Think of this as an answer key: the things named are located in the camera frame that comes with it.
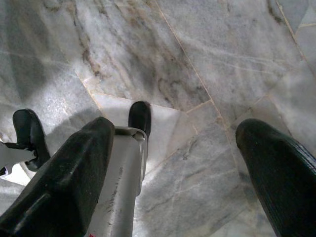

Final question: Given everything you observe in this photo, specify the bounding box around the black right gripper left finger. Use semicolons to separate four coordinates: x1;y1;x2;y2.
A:
0;116;116;237

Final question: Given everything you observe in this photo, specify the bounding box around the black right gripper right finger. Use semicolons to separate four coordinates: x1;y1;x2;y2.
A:
235;118;316;237

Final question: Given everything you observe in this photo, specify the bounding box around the silver robot right leg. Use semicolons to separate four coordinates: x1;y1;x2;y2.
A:
86;100;152;237

